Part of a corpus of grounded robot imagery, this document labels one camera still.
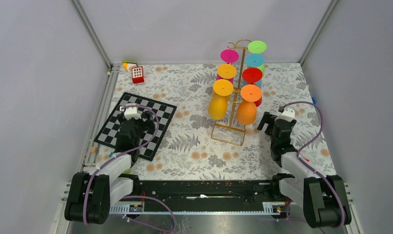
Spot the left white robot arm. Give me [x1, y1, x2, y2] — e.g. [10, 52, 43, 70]
[64, 105, 159, 225]

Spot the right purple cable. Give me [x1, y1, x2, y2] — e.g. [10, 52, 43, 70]
[278, 101, 346, 234]

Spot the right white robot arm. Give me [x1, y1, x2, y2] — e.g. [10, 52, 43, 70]
[258, 108, 352, 228]

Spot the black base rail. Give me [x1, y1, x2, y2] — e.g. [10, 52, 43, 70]
[116, 180, 288, 215]

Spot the green plastic wine glass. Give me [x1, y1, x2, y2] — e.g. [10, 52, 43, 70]
[247, 40, 268, 73]

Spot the orange plastic wine glass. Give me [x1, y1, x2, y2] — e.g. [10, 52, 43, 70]
[236, 84, 262, 125]

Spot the red toy block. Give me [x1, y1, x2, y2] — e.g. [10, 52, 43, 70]
[131, 66, 144, 84]

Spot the floral table mat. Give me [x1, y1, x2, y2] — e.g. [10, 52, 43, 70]
[110, 63, 335, 180]

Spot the small colourful toy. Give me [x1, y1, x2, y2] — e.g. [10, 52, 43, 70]
[122, 60, 138, 70]

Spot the blue plastic wine glass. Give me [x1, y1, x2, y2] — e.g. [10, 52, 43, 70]
[244, 54, 265, 88]

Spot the yellow plastic wine glass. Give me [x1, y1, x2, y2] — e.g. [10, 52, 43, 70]
[208, 79, 234, 120]

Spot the amber plastic wine glass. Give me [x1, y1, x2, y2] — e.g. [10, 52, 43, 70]
[213, 64, 236, 96]

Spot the black white checkerboard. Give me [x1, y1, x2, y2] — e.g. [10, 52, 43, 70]
[94, 92, 177, 161]

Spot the red plastic wine glass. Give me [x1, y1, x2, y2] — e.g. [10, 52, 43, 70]
[240, 67, 263, 107]

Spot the magenta plastic wine glass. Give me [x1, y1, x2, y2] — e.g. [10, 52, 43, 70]
[216, 49, 239, 82]

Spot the gold wire glass rack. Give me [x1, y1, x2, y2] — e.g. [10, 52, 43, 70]
[211, 39, 251, 146]

